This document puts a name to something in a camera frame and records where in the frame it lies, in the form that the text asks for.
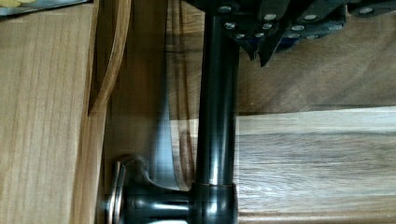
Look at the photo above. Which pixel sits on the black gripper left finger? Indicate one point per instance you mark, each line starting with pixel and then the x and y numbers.
pixel 238 19

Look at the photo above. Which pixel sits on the black metal drawer handle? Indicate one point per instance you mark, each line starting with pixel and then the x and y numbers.
pixel 212 199

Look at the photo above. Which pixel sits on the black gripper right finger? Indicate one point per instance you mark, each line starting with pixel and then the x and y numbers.
pixel 289 20

